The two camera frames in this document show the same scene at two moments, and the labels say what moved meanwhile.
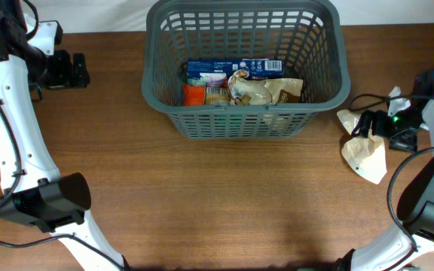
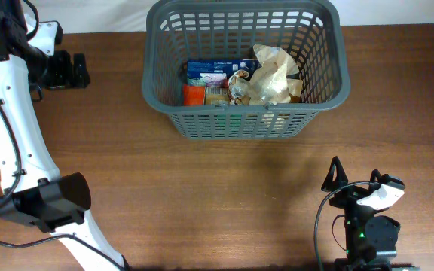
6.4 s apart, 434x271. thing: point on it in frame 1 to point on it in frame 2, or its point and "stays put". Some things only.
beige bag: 365,155 to 270,83
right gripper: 380,123 to 352,194
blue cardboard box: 215,73 stays put
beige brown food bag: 271,91 stays put
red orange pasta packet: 194,94 stays put
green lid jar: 235,122 stays put
